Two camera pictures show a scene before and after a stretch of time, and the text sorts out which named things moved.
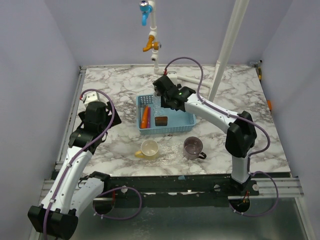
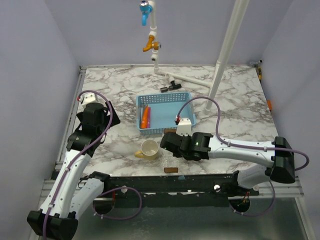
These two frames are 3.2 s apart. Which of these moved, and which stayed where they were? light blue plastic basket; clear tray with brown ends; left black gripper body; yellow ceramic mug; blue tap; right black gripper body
Moved: right black gripper body; clear tray with brown ends
Stayed: yellow ceramic mug; blue tap; light blue plastic basket; left black gripper body
